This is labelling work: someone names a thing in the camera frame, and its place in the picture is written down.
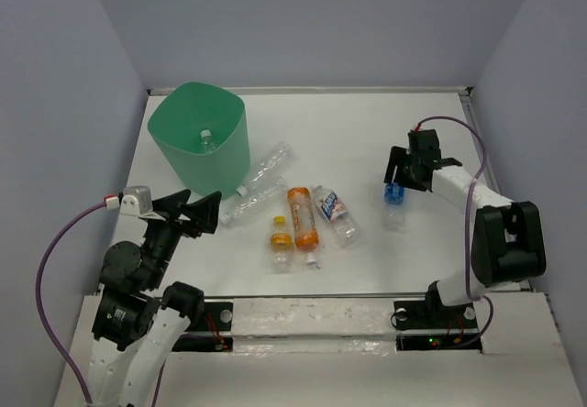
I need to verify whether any white blue label bottle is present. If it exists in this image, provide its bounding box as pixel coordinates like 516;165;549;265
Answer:
311;185;360;248

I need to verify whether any green plastic bin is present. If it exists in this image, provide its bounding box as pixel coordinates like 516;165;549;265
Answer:
147;82;250;199

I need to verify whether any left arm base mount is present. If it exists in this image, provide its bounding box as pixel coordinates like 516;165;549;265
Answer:
172;300;234;353

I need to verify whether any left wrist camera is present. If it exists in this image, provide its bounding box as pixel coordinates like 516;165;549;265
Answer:
120;186;153;217

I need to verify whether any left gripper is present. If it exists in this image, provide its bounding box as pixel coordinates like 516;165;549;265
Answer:
143;186;223;286

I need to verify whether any blue label water bottle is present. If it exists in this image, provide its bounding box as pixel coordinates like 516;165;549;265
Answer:
383;182;406;231

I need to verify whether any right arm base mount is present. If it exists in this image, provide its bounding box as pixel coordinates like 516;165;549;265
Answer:
390;300;482;352

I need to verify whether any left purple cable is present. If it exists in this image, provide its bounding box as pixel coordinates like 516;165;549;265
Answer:
35;194;161;407

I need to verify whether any orange label bottle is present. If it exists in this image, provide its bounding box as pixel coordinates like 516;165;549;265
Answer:
287;187;319;267

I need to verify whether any clear ribbed bottle lower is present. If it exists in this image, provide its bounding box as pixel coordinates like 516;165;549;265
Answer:
219;176;288;226

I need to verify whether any clear ribbed bottle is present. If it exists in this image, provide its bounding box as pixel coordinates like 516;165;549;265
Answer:
236;141;294;197
219;176;288;226

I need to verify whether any clear unlabeled bottle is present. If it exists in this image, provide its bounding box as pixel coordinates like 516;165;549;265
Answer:
200;129;216;154

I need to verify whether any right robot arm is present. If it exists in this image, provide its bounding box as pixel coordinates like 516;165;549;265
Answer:
384;129;547;331

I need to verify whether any small yellow cap bottle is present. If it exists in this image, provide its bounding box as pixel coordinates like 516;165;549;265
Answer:
269;215;294;272

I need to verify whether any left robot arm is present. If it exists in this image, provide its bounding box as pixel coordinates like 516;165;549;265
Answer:
87;186;227;406

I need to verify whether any clear ribbed bottle upper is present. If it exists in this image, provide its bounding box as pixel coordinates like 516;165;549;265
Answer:
236;141;294;197

